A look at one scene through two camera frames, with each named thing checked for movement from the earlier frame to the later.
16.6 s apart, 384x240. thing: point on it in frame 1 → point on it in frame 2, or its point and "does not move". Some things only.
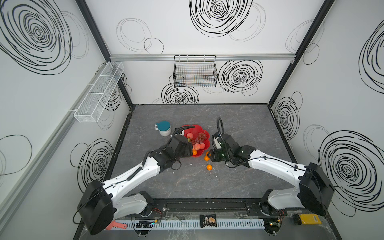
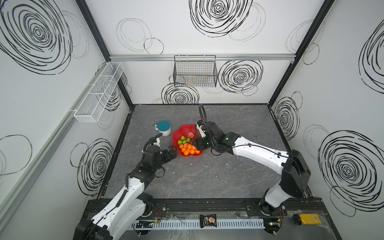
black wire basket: (195, 70) does not move
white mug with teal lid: (164, 128) does not move
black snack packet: (209, 220) does not move
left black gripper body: (186, 147) → (168, 154)
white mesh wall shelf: (88, 110) does not move
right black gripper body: (214, 154) → (202, 141)
